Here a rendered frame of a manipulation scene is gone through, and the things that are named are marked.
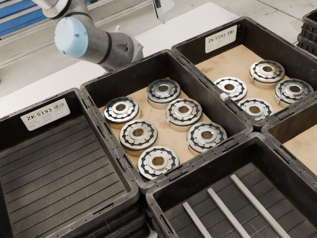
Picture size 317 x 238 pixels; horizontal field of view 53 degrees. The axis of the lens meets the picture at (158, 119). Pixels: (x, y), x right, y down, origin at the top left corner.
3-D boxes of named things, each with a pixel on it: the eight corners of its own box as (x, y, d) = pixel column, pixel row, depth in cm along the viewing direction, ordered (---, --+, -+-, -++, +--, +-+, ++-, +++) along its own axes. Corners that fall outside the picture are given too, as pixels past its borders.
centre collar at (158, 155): (145, 159, 78) (144, 158, 78) (162, 151, 79) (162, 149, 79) (154, 174, 75) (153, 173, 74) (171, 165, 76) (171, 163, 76)
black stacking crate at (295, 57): (171, 77, 106) (169, 48, 97) (241, 45, 114) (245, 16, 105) (251, 158, 81) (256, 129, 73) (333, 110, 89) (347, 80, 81)
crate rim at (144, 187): (79, 91, 91) (77, 85, 89) (169, 53, 99) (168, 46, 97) (143, 197, 66) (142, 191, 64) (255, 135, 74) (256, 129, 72)
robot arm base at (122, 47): (101, 59, 122) (79, 52, 114) (121, 26, 116) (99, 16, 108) (117, 83, 113) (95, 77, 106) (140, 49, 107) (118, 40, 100)
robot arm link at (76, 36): (93, 71, 107) (57, 61, 97) (82, 44, 114) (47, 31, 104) (113, 46, 101) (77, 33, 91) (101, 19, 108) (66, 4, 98)
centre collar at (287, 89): (281, 89, 90) (281, 87, 89) (294, 81, 91) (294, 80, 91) (295, 98, 87) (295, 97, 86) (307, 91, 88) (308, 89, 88)
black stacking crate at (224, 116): (89, 114, 98) (79, 87, 89) (171, 77, 106) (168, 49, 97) (149, 216, 73) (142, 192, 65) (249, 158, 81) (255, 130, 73)
